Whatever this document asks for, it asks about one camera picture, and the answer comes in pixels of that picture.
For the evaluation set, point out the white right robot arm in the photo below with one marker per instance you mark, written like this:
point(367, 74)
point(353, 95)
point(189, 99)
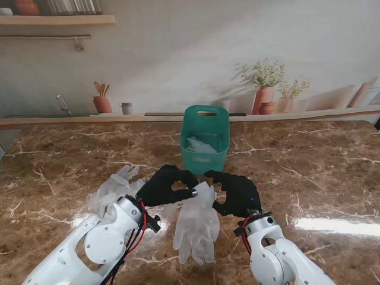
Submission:
point(273, 255)

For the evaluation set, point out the green plastic basket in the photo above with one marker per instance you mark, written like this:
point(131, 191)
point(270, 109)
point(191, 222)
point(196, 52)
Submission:
point(205, 166)

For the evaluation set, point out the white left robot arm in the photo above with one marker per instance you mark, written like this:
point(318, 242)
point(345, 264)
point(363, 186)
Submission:
point(89, 246)

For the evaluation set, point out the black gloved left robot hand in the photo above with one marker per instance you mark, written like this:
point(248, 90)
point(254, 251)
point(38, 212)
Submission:
point(160, 193)

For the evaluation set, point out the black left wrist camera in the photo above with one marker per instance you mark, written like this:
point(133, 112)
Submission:
point(154, 224)

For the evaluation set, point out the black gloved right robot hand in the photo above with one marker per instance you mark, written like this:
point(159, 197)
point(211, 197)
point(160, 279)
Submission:
point(240, 196)

